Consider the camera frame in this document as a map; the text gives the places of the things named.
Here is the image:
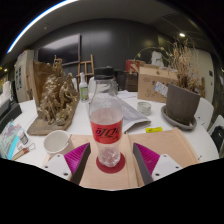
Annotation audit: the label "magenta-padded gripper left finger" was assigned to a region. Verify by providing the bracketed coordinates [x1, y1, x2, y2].
[42, 142, 92, 185]

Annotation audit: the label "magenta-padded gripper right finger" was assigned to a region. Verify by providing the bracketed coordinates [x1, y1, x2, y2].
[132, 142, 183, 186]

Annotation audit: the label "clear red-labelled drink bottle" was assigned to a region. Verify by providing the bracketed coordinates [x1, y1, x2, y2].
[88, 66, 124, 168]

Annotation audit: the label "white ceramic mug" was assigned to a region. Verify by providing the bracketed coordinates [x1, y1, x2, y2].
[43, 129, 75, 158]

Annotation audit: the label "yellow tag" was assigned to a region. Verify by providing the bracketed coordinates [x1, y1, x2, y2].
[145, 126, 164, 134]

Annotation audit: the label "flat round red coaster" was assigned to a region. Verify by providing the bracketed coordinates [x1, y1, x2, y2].
[95, 152, 126, 175]

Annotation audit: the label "grey plant saucer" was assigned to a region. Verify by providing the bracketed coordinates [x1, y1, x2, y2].
[160, 104, 198, 131]

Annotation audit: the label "folded newspaper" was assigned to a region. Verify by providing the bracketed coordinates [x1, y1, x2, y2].
[116, 90, 152, 134]

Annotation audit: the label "small glass jar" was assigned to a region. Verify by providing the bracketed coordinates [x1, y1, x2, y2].
[136, 101, 153, 117]

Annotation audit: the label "small paint jar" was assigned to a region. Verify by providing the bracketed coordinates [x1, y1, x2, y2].
[17, 129, 30, 146]

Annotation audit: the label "golden sculpture on board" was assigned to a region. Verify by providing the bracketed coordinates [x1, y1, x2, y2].
[26, 55, 81, 137]

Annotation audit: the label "dried plant in grey pot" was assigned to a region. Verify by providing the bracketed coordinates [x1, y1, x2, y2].
[134, 38, 203, 127]

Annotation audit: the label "green-labelled spray bottle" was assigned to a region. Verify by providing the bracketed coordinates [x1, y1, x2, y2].
[78, 71, 90, 103]

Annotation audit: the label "colourful painted book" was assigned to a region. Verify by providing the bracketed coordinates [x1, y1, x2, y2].
[0, 119, 26, 160]

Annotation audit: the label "black backpack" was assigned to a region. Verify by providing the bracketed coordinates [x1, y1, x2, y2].
[210, 126, 224, 156]

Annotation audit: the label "white plastic chair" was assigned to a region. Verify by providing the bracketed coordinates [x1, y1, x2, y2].
[194, 97, 215, 131]
[207, 114, 224, 158]

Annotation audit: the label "brown cardboard box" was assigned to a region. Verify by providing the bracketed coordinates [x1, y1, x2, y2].
[137, 64, 179, 104]

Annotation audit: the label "black flat boxes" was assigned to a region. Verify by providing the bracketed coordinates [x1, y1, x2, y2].
[0, 98, 23, 133]

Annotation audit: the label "wooden figure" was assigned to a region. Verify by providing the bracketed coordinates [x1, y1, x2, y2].
[199, 76, 207, 98]

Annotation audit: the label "wooden easel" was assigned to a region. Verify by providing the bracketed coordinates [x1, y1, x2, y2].
[77, 53, 95, 84]

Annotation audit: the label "red box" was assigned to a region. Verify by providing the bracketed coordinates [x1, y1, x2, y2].
[125, 59, 146, 74]

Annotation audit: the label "wooden tool with wire loop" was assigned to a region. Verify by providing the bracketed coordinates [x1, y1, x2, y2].
[11, 142, 36, 161]

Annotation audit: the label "black wall screen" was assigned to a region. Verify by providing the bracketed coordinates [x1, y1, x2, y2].
[36, 33, 82, 67]

